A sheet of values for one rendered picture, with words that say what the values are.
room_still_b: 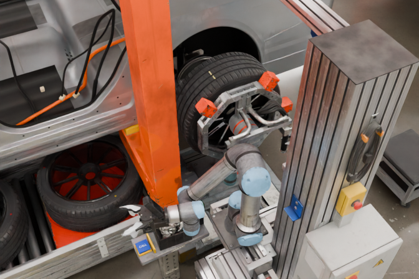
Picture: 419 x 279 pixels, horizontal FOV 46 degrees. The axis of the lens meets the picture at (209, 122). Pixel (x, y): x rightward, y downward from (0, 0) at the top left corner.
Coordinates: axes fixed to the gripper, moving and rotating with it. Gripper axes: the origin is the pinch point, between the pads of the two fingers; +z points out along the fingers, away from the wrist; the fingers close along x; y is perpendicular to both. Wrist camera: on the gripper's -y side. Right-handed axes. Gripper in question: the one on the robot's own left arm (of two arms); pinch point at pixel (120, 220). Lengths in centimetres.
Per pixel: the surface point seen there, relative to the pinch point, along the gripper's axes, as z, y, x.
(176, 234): -25, 63, 37
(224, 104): -62, 5, 74
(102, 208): 15, 65, 68
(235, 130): -69, 26, 75
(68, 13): 23, -4, 196
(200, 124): -48, 17, 75
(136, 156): -9, 44, 87
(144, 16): -22, -71, 40
